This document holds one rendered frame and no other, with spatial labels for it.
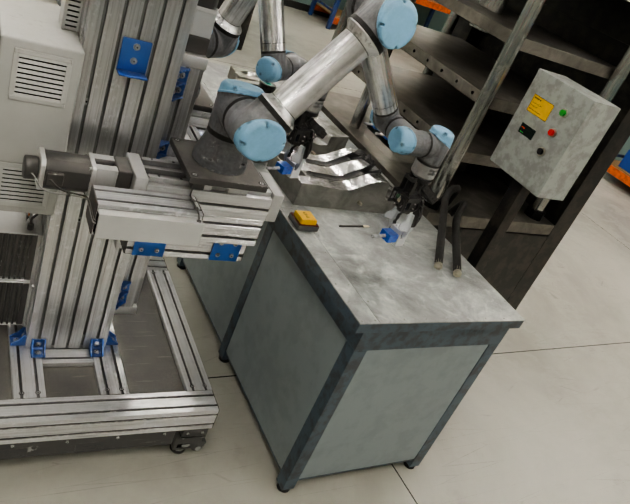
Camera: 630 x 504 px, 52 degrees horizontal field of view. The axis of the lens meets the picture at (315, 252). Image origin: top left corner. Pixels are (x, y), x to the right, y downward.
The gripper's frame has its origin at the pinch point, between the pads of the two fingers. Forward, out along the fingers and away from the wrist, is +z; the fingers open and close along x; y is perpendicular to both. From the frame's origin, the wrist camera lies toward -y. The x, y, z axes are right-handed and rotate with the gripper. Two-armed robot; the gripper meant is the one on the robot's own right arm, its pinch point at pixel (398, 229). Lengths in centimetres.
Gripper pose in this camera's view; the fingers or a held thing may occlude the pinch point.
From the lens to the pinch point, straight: 206.9
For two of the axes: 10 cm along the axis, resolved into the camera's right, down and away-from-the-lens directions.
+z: -3.6, 8.1, 4.7
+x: 5.4, 5.9, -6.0
